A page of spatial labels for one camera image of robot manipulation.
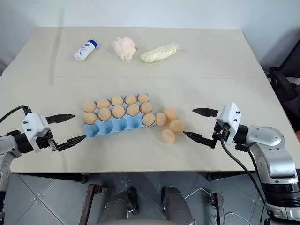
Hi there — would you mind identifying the clear bag of pale sticks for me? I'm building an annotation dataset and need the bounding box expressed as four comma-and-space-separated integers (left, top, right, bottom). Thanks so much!
139, 42, 183, 64

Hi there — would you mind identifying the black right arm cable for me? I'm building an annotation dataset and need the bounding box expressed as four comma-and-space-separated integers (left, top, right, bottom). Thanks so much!
220, 137, 270, 225

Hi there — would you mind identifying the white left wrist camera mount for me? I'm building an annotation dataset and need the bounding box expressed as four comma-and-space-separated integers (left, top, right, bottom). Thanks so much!
21, 112, 51, 153

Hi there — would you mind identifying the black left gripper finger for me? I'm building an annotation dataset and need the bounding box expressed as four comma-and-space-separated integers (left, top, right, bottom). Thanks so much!
45, 113, 76, 124
56, 135, 88, 152

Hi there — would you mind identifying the tan egg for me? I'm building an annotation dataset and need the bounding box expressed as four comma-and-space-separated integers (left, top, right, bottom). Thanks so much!
155, 112, 167, 127
82, 112, 98, 125
161, 129, 176, 144
125, 94, 138, 105
142, 113, 156, 127
137, 93, 150, 104
112, 105, 126, 119
164, 107, 178, 121
96, 98, 111, 109
82, 101, 97, 113
98, 107, 112, 122
111, 94, 124, 106
140, 102, 153, 115
169, 120, 186, 132
127, 104, 141, 117

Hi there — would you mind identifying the blue egg tray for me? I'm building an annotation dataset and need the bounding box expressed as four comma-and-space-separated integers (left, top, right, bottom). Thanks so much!
82, 93, 157, 138

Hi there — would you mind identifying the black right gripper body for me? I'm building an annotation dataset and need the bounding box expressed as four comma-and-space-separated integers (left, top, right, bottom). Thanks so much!
211, 118, 232, 149

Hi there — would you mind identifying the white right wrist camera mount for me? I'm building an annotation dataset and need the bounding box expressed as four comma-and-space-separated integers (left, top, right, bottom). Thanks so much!
215, 102, 243, 144

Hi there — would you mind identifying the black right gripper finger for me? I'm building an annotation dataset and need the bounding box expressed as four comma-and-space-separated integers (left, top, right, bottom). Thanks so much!
183, 131, 216, 149
192, 107, 220, 118

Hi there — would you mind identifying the black chair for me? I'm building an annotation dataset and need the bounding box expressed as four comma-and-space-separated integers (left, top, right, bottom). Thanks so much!
266, 30, 300, 138

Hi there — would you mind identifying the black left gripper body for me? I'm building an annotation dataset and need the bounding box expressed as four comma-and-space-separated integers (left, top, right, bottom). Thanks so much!
35, 128, 59, 152

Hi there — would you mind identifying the white bottle with blue cap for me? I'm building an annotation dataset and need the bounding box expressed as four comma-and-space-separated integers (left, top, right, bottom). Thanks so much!
73, 39, 99, 62

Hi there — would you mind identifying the peach mesh bath sponge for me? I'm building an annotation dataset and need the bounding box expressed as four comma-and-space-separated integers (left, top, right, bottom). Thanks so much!
111, 36, 137, 62

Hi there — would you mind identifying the rusty brown metal stand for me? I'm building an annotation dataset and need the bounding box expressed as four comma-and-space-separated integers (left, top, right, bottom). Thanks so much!
209, 192, 226, 225
79, 184, 108, 225

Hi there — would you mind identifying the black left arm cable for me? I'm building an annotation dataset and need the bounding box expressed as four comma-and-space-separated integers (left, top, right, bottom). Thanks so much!
0, 105, 32, 124

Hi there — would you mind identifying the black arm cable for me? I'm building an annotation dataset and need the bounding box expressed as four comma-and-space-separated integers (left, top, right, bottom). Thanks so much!
0, 105, 32, 124
220, 137, 270, 225

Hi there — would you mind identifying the dark rounded robot leg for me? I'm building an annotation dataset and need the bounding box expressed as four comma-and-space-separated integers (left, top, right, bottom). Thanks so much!
100, 186, 139, 225
161, 185, 195, 225

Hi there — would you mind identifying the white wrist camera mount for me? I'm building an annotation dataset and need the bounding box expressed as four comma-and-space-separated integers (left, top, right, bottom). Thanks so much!
21, 112, 51, 153
215, 102, 243, 144

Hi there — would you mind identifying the white floor cable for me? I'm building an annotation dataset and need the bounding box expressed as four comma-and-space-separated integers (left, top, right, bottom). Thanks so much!
184, 187, 255, 225

